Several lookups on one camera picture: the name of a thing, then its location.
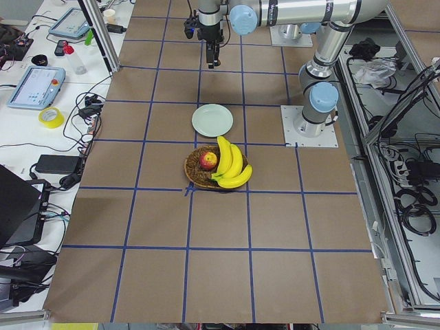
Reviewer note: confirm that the yellow tape roll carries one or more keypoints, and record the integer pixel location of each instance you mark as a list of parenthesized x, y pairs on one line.
[(51, 118)]

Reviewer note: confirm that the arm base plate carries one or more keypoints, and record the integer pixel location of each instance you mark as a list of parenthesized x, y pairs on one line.
[(300, 133), (289, 36)]

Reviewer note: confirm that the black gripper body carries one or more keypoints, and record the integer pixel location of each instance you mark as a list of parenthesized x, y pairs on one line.
[(212, 32)]

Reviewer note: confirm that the near teach pendant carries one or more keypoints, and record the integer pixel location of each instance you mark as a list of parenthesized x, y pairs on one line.
[(38, 88)]

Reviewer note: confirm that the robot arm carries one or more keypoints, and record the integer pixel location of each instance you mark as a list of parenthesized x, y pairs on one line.
[(333, 19)]

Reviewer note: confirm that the red apple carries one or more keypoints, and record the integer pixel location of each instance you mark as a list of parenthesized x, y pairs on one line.
[(208, 161)]

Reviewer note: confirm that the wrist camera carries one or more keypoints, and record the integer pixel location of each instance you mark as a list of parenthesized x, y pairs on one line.
[(190, 25)]

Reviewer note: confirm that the light green round plate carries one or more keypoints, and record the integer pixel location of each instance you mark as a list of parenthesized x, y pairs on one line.
[(212, 120)]

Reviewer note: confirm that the yellow banana bunch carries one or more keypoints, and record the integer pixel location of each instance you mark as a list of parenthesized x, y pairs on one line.
[(230, 172)]

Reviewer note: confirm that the black power adapter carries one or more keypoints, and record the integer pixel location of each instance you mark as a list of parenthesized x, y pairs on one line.
[(57, 164)]

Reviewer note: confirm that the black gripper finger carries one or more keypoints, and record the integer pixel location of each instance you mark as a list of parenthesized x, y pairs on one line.
[(217, 62), (210, 54)]

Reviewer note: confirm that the aluminium frame post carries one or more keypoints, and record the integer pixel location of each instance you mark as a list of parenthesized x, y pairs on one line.
[(98, 27)]

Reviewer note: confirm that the green marker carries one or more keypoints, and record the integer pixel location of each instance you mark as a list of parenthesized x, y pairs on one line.
[(89, 37)]

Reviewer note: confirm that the teach pendant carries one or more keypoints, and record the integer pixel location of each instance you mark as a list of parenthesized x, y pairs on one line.
[(72, 25), (38, 88)]

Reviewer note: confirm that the black laptop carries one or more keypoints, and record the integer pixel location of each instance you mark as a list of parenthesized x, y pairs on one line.
[(23, 203)]

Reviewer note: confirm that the paper cup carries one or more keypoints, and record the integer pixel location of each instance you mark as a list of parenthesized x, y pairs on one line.
[(110, 16)]

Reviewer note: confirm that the far teach pendant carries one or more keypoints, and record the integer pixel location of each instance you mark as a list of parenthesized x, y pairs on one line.
[(72, 25)]

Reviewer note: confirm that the brown wicker basket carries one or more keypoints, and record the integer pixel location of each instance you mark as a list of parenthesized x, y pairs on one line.
[(201, 177)]

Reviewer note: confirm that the clear bottle red cap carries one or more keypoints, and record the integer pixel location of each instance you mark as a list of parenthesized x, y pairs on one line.
[(74, 60)]

